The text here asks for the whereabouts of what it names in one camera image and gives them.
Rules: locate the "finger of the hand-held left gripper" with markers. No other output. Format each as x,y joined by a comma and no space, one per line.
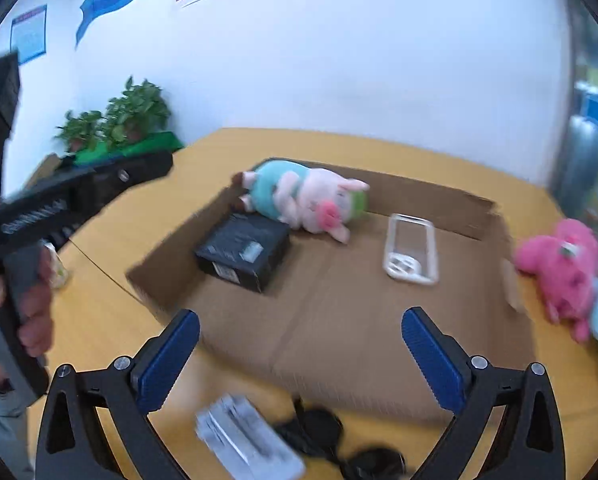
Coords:
144,165

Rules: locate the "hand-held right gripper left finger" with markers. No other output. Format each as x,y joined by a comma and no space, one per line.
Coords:
171,360

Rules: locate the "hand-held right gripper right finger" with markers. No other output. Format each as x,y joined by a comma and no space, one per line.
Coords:
434,360

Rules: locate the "brown cardboard box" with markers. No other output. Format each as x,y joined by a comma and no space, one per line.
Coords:
359,320

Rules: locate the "person's left hand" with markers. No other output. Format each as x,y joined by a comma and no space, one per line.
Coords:
36,300

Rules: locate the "large potted green plant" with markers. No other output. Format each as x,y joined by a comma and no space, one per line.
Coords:
139,107

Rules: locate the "leaf print paper cup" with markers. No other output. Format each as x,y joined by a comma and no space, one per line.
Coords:
59,270

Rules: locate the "small potted green plant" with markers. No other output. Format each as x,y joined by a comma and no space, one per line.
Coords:
81,130

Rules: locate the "wooden desk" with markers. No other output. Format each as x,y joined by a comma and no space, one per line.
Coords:
104,320

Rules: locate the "white clear phone case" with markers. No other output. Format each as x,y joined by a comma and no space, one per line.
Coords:
401,266

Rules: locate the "white plastic packet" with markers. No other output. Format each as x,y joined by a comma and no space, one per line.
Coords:
244,435

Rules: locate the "black rectangular box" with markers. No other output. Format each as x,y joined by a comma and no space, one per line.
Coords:
244,247

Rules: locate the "black sunglasses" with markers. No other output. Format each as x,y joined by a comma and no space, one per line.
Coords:
314,430

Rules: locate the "teal and pink pig plush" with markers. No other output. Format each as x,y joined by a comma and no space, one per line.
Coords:
304,195

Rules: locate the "pink plush toy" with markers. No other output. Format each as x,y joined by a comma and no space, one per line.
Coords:
569,265

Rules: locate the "blue wall notice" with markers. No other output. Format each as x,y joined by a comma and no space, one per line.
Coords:
28,32

